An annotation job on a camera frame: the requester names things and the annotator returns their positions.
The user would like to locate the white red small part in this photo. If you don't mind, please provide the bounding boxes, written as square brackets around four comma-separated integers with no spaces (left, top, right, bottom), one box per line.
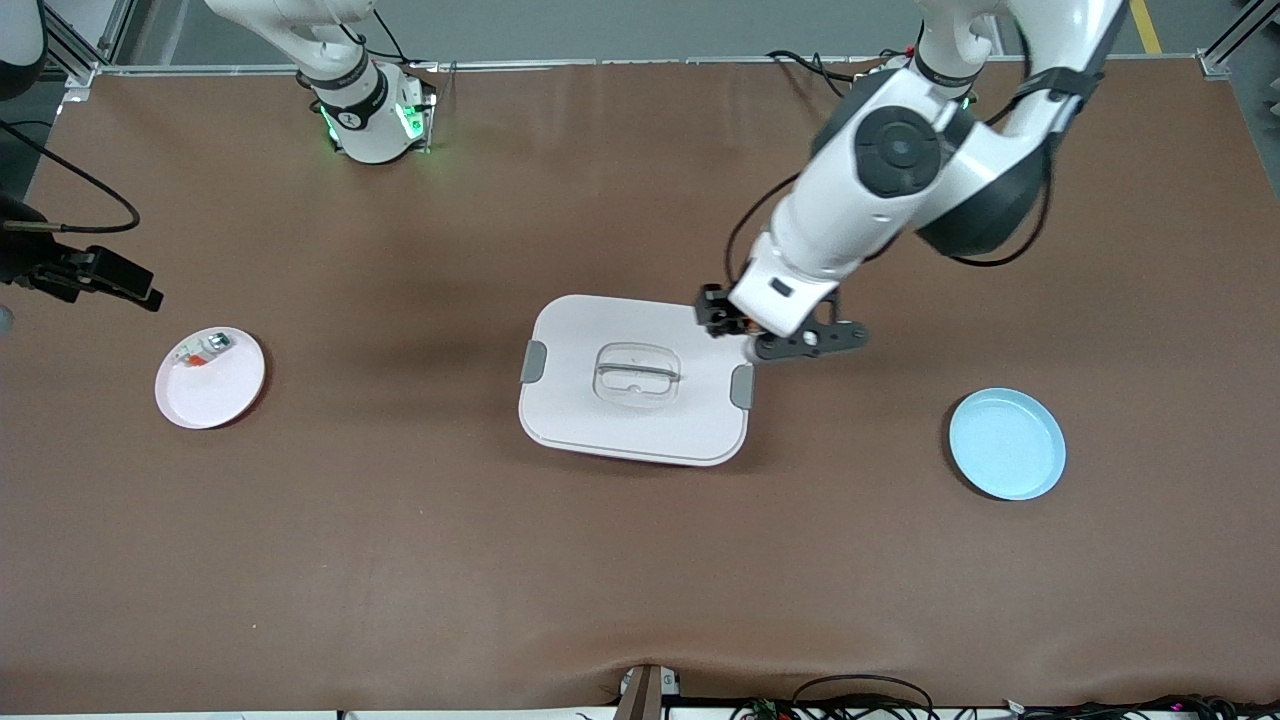
[174,334,233,370]

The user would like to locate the pink round plate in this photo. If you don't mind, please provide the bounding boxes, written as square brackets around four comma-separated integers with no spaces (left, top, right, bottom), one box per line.
[154,326,267,431]

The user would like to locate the white lidded storage box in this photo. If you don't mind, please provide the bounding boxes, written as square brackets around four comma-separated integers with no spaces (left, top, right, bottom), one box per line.
[517,293,757,468]

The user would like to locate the light blue round plate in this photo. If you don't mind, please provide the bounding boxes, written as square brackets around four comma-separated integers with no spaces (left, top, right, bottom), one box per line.
[947,387,1067,502]

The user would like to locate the brown table mat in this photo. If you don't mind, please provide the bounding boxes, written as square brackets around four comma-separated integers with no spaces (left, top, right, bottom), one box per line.
[0,55,1280,716]

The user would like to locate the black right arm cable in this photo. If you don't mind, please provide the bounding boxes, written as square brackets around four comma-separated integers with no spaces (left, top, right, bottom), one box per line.
[0,118,142,235]

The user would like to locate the aluminium frame post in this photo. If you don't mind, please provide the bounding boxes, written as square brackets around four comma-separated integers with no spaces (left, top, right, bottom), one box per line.
[40,0,138,89]
[1198,0,1280,79]

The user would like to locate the black left base cables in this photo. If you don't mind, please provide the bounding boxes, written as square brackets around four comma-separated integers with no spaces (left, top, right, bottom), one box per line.
[765,48,873,101]

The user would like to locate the black base cables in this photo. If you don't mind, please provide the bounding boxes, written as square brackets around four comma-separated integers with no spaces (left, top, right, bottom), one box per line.
[340,8,441,73]
[765,48,873,101]

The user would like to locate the black right base cables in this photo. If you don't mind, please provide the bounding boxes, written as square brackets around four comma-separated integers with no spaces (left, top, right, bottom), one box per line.
[340,8,441,73]

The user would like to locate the black floor cable bundle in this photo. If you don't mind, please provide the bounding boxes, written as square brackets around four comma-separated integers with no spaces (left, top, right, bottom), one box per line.
[730,674,1280,720]

